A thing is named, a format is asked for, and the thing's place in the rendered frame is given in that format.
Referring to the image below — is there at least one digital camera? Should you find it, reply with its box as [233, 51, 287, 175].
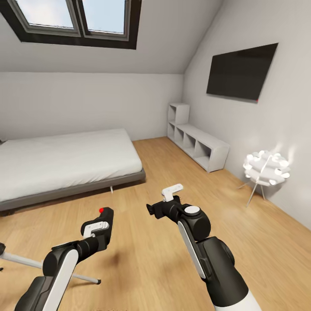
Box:
[81, 207, 114, 244]

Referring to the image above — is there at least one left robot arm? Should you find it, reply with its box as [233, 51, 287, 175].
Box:
[14, 222, 109, 311]

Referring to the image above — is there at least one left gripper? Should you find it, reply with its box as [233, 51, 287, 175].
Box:
[81, 235, 108, 260]

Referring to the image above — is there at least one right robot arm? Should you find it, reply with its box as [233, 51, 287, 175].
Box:
[146, 184, 262, 311]

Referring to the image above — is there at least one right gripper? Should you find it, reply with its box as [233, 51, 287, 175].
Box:
[146, 195, 181, 220]

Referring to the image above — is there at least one camera tripod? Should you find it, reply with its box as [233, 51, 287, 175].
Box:
[0, 243, 101, 285]

